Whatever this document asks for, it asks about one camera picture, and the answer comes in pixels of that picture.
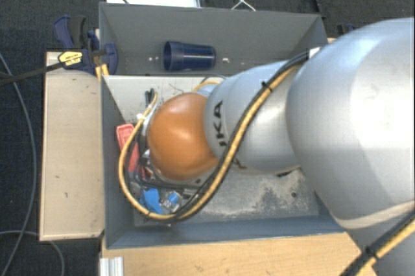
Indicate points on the red flat block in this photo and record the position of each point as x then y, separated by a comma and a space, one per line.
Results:
124, 135

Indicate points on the blue plastic object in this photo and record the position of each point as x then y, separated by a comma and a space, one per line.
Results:
151, 201

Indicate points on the pale wood board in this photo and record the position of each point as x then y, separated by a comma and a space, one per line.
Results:
71, 155

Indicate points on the dark blue cup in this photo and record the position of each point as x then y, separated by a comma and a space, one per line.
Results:
191, 57

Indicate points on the grey metal bin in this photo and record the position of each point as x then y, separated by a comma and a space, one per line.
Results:
246, 31

